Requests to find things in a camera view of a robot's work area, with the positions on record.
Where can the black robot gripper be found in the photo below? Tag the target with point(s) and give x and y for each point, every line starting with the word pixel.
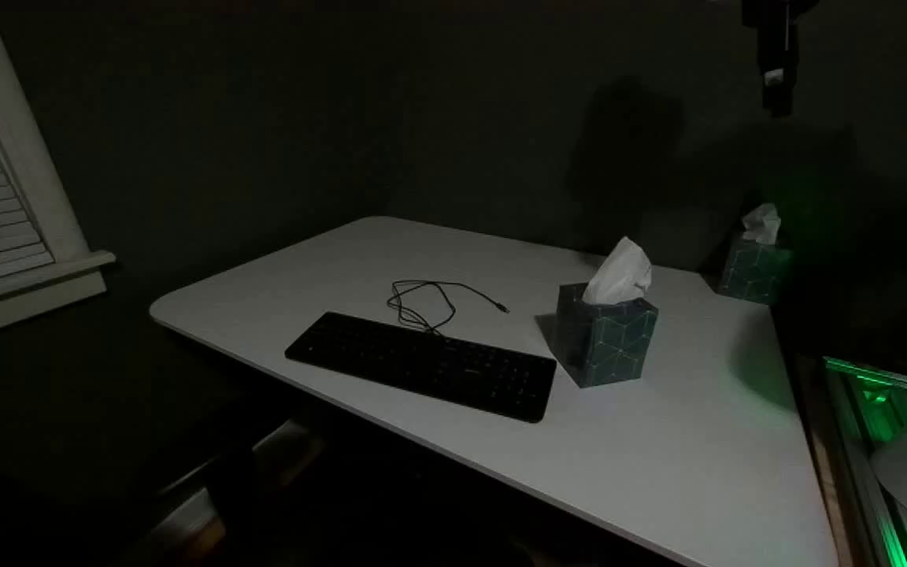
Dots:
pixel 778 32

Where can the black computer keyboard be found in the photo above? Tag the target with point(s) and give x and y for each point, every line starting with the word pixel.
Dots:
pixel 423 366

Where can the white tissue sheet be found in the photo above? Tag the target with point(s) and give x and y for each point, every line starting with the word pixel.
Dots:
pixel 759 222
pixel 621 274

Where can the green patterned tissue box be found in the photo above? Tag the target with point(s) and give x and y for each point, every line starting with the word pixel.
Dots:
pixel 605 341
pixel 754 269

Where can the white window blinds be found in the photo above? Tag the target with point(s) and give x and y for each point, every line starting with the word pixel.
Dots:
pixel 44 274

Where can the green lit aluminium rail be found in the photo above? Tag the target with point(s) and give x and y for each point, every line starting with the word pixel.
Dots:
pixel 879 379

